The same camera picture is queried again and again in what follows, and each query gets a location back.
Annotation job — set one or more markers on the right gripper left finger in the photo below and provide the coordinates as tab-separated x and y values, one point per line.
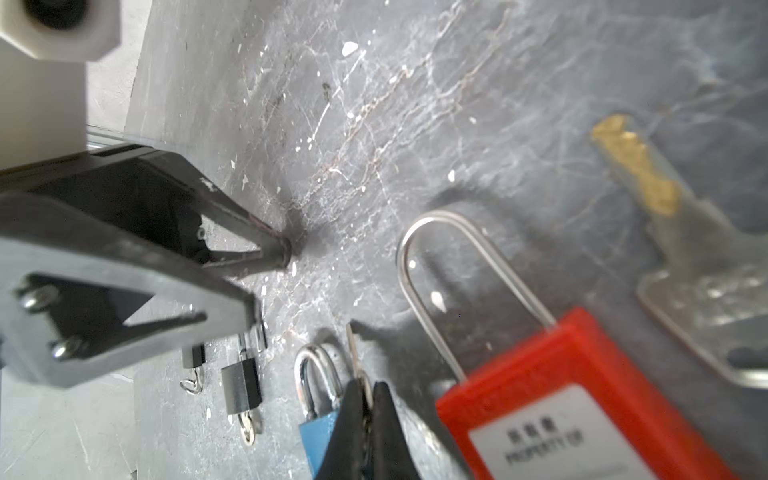
345	457

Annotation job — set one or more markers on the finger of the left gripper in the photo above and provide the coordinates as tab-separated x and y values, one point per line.
81	298
158	196

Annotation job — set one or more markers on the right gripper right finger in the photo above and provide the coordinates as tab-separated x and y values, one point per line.
390	456

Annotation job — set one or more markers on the blue padlock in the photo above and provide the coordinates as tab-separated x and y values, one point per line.
320	392

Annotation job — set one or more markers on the small silver blue-lock key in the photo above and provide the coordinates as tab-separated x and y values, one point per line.
358	370

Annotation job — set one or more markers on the black padlock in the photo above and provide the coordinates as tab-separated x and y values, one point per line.
242	391
193	358

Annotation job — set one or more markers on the red padlock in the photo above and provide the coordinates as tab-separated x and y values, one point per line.
566	403

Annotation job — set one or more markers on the brass silver key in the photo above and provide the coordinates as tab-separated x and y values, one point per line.
711	291

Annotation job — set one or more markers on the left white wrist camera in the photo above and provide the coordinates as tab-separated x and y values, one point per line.
45	46

